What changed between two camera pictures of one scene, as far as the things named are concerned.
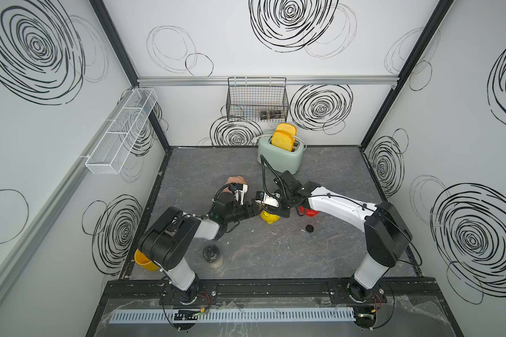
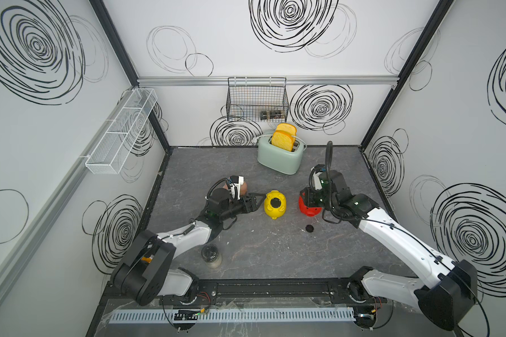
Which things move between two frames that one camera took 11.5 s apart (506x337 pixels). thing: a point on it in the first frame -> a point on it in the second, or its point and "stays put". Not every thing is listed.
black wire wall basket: [257, 99] stays put
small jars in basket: [272, 114] stays put
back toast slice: [287, 127] stays put
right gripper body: [282, 210] -> [315, 198]
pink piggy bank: [235, 180] -> [244, 189]
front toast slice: [282, 140] stays put
